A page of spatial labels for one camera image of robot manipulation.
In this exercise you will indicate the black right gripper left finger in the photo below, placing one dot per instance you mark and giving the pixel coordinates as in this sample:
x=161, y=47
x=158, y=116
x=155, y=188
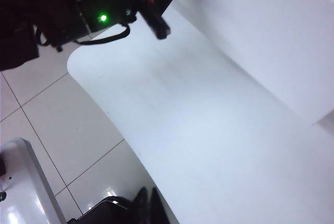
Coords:
x=141, y=208

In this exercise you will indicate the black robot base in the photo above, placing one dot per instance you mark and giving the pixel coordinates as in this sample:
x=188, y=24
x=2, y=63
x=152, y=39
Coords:
x=65, y=4

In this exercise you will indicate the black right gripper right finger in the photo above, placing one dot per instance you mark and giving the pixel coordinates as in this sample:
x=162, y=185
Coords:
x=159, y=211

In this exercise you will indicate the white glossy machine housing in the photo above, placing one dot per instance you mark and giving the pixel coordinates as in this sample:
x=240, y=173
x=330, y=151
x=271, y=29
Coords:
x=23, y=182

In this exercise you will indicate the black glossy rounded object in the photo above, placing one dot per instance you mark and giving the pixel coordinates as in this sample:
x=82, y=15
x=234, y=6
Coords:
x=104, y=213

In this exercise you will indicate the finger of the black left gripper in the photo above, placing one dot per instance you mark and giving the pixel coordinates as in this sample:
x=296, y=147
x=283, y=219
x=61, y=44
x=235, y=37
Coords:
x=160, y=23

